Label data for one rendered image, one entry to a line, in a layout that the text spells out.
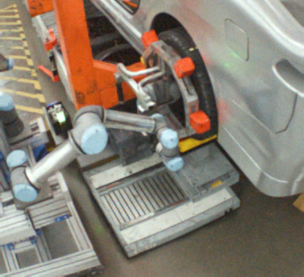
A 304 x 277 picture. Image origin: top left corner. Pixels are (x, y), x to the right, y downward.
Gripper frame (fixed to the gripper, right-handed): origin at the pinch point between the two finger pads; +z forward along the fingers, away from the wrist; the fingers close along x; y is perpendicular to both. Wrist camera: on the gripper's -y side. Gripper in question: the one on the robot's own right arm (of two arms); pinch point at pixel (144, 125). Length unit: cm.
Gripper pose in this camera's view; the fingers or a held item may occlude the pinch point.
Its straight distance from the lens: 231.6
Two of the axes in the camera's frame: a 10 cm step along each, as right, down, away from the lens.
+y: -0.9, -7.4, -6.7
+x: -9.0, 3.6, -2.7
